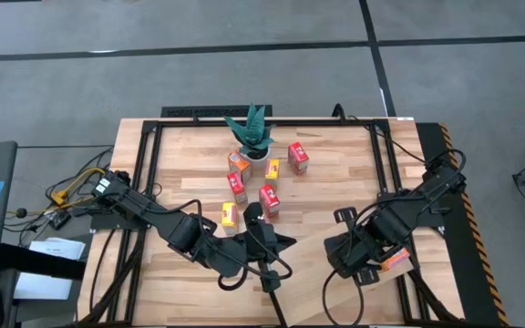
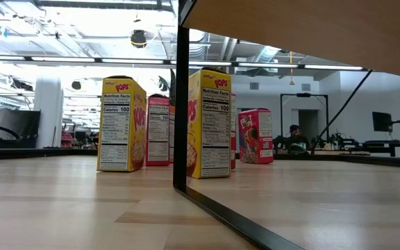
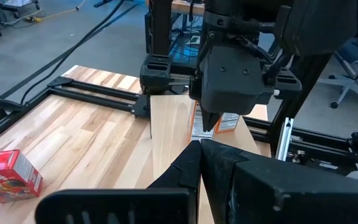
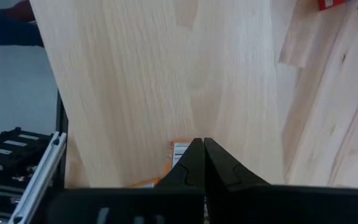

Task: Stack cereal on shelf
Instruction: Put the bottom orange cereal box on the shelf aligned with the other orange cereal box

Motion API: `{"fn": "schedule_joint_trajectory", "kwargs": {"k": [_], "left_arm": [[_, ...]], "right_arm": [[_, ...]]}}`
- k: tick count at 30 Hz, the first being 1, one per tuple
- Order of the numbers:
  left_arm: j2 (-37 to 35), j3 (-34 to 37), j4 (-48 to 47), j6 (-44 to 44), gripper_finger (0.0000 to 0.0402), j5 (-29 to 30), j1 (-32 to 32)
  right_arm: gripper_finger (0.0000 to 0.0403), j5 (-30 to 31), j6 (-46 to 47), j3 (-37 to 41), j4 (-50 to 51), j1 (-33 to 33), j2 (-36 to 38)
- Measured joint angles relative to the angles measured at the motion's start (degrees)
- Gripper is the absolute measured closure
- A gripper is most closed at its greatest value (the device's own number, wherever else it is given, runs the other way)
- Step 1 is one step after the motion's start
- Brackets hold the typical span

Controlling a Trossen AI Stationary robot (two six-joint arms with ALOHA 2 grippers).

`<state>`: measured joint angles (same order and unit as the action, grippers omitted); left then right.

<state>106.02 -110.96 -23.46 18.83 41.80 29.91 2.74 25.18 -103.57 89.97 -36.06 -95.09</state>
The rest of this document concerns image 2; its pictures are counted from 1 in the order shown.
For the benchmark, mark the distant black desk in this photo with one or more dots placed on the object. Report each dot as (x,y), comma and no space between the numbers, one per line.
(394,143)

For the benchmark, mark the wooden shelf black metal legs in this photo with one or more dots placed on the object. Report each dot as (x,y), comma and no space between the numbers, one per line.
(307,31)

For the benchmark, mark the red Froot Loops cereal box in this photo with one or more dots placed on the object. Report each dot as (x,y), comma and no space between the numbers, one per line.
(255,139)
(233,132)
(157,132)

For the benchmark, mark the person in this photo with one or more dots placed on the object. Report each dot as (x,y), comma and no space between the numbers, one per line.
(295,139)

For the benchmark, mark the white pillar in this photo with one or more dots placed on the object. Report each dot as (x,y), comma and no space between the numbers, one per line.
(49,114)

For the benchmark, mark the black overhead camera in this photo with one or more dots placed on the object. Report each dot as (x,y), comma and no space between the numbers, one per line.
(138,39)

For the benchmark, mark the black monitor on arm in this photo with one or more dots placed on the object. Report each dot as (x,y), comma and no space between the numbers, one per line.
(382,121)

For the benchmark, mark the yellow Corn Pops cereal box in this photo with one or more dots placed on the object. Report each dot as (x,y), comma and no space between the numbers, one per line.
(214,132)
(116,132)

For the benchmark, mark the black fabric panel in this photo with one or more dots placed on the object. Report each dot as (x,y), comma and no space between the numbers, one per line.
(23,128)

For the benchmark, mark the ceiling strip light row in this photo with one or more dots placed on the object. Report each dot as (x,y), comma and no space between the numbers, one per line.
(64,59)

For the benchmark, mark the black round ceiling lamp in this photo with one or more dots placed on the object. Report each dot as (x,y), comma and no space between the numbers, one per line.
(162,84)
(76,85)

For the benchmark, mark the grey wall vent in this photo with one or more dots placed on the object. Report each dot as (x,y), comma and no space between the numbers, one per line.
(306,87)
(254,86)

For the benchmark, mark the distant black rig frame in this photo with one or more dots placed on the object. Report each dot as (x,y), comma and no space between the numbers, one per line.
(304,94)

